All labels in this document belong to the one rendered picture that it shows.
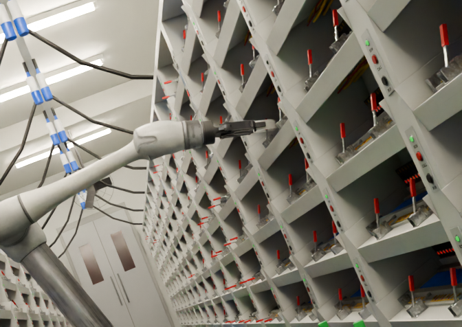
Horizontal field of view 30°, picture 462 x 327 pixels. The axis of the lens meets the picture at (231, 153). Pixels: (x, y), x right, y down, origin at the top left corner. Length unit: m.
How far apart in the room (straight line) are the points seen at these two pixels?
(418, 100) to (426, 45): 0.10
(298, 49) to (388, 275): 0.62
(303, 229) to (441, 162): 1.40
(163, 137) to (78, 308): 0.61
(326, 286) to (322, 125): 0.81
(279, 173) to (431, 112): 1.47
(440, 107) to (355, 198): 0.80
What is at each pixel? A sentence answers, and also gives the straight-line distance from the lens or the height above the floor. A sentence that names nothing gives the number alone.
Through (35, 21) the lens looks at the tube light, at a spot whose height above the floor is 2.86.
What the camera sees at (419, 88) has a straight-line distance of 1.54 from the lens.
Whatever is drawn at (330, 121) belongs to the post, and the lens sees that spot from 2.23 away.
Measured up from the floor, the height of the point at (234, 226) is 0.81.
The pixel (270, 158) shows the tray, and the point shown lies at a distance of 2.72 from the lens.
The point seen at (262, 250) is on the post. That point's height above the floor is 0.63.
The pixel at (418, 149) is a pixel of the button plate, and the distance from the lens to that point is 1.56.
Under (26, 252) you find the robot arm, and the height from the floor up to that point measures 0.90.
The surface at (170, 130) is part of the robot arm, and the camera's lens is 2.65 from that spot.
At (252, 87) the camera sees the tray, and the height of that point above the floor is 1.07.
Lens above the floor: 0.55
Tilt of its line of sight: 8 degrees up
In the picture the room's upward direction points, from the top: 23 degrees counter-clockwise
